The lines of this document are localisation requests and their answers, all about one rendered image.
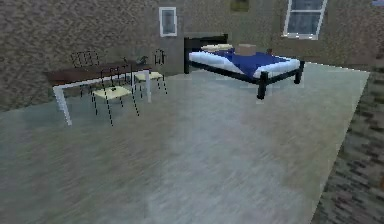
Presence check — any brown table with white legs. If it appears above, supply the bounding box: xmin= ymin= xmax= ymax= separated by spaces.
xmin=45 ymin=61 xmax=153 ymax=127

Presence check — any brown cardboard box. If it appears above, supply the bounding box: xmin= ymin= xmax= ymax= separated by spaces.
xmin=235 ymin=43 xmax=257 ymax=57

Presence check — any large white framed window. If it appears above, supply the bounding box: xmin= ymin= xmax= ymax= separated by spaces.
xmin=282 ymin=0 xmax=329 ymax=41

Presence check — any black chair with cream seat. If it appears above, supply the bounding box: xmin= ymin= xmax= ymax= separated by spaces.
xmin=90 ymin=65 xmax=141 ymax=127
xmin=70 ymin=50 xmax=101 ymax=99
xmin=133 ymin=49 xmax=169 ymax=99

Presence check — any green framed wall picture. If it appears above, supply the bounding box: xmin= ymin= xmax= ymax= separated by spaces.
xmin=230 ymin=0 xmax=250 ymax=13

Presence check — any black bed with blue blanket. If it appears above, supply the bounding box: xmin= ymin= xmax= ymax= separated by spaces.
xmin=183 ymin=33 xmax=306 ymax=101

